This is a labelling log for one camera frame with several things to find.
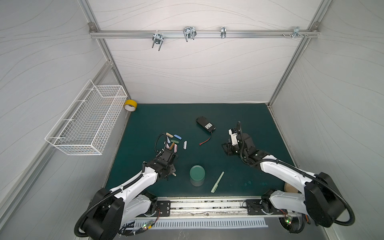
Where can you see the metal hook clamp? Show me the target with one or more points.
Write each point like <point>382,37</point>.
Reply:
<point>189,33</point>

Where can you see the aluminium cross rail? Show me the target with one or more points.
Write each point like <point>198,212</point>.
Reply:
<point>201,34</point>

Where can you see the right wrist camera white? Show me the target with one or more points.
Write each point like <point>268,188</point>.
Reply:
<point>233,135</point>

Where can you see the black battery box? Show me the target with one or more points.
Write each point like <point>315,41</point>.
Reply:
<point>205,124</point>

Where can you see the green lidded round container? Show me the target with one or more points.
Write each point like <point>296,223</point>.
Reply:
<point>197,175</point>

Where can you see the brown orange pen cap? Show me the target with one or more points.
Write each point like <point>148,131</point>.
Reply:
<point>172,146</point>

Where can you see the cork sanding block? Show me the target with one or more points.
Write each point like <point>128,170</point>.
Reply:
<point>290,189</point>

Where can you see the light green pen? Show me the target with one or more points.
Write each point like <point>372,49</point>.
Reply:
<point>214,188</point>

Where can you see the metal u-bolt clamp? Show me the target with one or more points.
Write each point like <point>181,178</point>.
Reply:
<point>158,39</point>

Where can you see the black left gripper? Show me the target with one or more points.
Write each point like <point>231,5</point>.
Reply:
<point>173,168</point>

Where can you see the white wire basket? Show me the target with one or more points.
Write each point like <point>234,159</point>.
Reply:
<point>86,125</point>

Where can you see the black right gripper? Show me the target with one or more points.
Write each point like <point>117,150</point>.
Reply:
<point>231,143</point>

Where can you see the yellow tape roll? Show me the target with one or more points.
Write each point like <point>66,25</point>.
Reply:
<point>130,105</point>

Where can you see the small metal ring clamp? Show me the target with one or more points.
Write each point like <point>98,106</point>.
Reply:
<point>223,32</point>

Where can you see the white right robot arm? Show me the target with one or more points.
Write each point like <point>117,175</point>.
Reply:
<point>317,195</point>

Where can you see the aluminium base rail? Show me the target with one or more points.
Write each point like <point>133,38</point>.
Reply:
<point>209,207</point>

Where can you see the metal bracket clamp right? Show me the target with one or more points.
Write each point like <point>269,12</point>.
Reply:
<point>296,34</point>

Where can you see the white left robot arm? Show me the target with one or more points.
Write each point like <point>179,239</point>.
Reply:
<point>111,212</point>

